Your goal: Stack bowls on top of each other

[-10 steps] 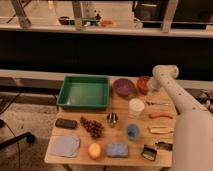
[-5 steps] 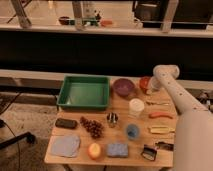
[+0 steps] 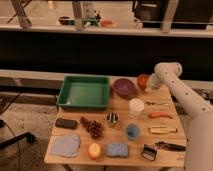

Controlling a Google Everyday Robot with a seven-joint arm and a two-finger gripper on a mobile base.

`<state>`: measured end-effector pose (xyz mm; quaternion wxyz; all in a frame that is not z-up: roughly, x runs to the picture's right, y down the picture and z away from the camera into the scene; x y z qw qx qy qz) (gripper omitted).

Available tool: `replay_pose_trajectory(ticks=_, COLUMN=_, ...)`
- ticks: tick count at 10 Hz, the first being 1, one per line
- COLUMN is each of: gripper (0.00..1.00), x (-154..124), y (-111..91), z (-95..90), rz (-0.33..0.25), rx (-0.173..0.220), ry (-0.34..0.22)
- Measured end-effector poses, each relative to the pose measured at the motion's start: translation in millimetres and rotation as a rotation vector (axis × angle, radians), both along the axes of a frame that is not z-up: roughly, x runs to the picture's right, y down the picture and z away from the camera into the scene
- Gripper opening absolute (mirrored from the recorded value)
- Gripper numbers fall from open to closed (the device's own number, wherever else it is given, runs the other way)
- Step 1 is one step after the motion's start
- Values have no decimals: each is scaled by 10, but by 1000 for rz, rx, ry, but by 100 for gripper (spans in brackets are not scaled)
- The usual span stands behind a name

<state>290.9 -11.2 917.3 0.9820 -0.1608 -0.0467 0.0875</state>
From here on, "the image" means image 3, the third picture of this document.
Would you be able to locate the orange bowl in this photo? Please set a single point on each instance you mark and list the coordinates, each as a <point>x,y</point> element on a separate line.
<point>142,80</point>

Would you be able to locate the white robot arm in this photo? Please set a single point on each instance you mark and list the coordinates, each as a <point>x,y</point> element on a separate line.
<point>199,148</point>

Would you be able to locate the purple bowl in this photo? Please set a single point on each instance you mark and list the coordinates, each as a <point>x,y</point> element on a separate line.
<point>124,88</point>

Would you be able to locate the green plastic tray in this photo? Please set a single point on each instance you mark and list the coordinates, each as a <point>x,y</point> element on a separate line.
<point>84,92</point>

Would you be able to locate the small metal cup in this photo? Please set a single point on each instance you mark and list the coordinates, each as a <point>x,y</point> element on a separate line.
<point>112,119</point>

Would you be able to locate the white plastic cup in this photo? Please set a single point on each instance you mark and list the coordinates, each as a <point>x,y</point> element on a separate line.
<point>136,106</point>

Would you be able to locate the bunch of red grapes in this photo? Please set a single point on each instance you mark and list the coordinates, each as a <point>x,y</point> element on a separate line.
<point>93,127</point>

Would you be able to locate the small metal fork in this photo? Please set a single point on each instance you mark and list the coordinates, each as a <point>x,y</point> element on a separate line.
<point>155,103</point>

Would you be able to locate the blue plastic cup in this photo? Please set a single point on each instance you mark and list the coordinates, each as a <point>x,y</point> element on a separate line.
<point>132,131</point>

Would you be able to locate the orange carrot toy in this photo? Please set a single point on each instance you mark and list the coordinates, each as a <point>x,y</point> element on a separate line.
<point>160,114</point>

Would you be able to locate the wooden table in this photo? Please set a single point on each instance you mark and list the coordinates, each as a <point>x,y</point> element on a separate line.
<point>117,133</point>

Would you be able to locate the yellow banana toy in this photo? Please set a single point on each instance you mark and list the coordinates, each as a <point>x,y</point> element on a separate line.
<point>162,129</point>

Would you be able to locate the yellow red apple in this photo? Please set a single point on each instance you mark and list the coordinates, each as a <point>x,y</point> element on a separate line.
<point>94,150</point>

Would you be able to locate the blue sponge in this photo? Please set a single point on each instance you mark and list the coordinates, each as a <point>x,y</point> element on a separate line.
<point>117,150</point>

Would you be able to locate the grey blue cloth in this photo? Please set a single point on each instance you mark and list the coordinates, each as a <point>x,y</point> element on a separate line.
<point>66,146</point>

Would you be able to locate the black chair base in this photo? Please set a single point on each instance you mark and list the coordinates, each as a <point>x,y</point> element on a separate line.
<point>30,138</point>

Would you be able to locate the black handled peeler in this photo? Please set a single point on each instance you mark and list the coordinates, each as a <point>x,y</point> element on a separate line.
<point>170,146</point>

